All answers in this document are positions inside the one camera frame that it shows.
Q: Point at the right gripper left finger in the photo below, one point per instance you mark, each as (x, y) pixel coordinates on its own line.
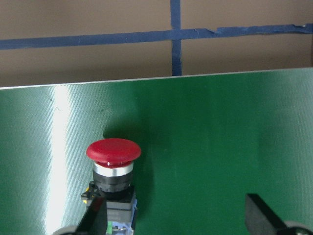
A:
(94, 221)

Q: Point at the red push button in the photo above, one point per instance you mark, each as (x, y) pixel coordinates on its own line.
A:
(112, 188)

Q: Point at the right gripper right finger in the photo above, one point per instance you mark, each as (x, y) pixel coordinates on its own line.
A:
(260, 219)

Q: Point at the green conveyor belt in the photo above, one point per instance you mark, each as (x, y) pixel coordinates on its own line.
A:
(206, 142)

